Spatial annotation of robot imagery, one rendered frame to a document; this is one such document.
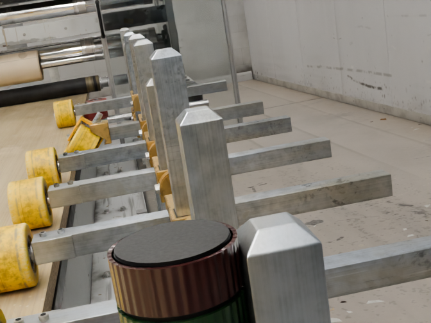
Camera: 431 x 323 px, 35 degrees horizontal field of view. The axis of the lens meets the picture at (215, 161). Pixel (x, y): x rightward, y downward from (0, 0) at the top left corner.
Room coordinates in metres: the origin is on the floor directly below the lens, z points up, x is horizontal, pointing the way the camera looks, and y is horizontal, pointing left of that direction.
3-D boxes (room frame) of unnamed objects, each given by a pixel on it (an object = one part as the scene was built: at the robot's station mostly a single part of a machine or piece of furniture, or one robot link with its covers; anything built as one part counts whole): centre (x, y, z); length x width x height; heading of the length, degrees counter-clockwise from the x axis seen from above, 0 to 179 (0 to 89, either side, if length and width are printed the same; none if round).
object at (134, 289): (0.30, 0.03, 1.10); 0.06 x 0.06 x 0.02
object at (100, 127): (1.57, 0.28, 0.95); 0.10 x 0.04 x 0.10; 97
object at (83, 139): (1.56, 0.30, 0.93); 0.09 x 0.08 x 0.09; 97
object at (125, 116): (2.58, 0.21, 0.82); 0.44 x 0.03 x 0.04; 97
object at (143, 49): (1.30, 0.10, 0.92); 0.04 x 0.04 x 0.48; 7
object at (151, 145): (1.32, 0.10, 0.95); 0.14 x 0.06 x 0.05; 7
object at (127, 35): (2.04, 0.19, 0.91); 0.04 x 0.04 x 0.48; 7
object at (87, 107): (2.08, 0.18, 0.95); 0.50 x 0.04 x 0.04; 97
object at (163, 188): (1.07, 0.07, 0.95); 0.14 x 0.06 x 0.05; 7
